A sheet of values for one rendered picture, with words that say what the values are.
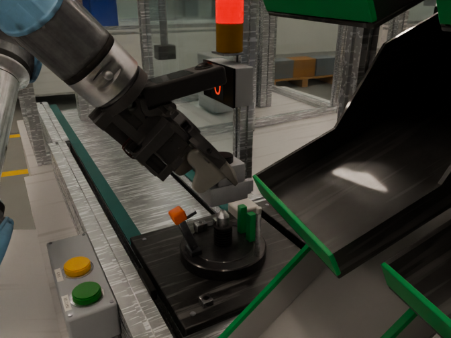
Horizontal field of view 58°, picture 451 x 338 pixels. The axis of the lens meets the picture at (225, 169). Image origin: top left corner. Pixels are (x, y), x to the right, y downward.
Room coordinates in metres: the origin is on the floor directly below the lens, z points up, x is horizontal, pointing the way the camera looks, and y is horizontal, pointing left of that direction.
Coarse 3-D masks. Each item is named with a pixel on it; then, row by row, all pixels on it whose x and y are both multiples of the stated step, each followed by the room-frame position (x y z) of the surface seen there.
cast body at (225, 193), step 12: (228, 156) 0.54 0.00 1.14; (240, 168) 0.54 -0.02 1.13; (228, 180) 0.53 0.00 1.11; (240, 180) 0.54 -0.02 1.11; (252, 180) 0.57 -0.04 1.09; (204, 192) 0.53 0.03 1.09; (216, 192) 0.52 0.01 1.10; (228, 192) 0.53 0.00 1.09; (240, 192) 0.54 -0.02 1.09; (216, 204) 0.52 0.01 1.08
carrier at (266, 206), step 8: (264, 208) 0.70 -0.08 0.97; (272, 208) 0.70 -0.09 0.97; (264, 216) 0.68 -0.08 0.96; (272, 216) 0.67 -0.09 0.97; (280, 216) 0.67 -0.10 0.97; (272, 224) 0.66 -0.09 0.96; (280, 224) 0.64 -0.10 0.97; (288, 224) 0.64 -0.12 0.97; (280, 232) 0.64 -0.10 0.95; (288, 232) 0.62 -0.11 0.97; (296, 240) 0.60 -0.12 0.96
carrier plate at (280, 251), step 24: (216, 216) 0.67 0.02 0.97; (144, 240) 0.59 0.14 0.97; (168, 240) 0.59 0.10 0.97; (288, 240) 0.59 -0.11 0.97; (144, 264) 0.53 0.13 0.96; (168, 264) 0.52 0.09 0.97; (264, 264) 0.52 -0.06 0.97; (168, 288) 0.47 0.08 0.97; (192, 288) 0.47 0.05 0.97; (216, 288) 0.47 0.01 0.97; (240, 288) 0.47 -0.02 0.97; (192, 312) 0.42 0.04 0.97; (216, 312) 0.42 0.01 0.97; (240, 312) 0.43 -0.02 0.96
